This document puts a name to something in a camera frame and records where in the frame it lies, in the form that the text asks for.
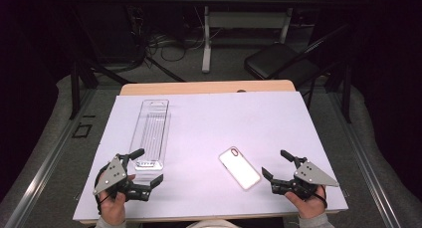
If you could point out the person's left hand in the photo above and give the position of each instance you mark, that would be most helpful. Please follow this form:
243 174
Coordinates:
113 209

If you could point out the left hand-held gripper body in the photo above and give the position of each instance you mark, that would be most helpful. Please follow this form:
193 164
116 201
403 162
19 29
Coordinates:
111 176

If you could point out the metal floor rail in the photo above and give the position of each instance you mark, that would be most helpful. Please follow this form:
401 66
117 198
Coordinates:
40 176
370 175

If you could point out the black folding chair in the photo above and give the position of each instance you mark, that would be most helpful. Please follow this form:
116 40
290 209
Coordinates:
275 60

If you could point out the turquoise and white phone case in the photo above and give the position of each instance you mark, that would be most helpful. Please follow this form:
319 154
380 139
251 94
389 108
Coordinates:
239 168

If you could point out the person's lap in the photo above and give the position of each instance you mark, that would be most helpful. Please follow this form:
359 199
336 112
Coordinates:
212 224

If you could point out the white-framed desk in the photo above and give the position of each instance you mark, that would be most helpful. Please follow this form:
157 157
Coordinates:
206 48

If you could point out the person's right hand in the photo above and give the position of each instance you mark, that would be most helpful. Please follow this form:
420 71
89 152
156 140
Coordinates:
310 208

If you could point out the black metal stand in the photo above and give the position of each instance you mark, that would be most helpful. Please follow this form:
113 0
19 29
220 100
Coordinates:
347 95
75 88

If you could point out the clear plastic packaging tray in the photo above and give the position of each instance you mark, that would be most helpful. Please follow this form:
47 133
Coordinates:
152 131

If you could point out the white board sheet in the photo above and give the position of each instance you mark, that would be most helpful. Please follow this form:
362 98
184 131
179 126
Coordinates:
215 121

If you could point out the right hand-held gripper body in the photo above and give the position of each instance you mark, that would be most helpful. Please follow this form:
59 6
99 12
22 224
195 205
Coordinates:
312 176

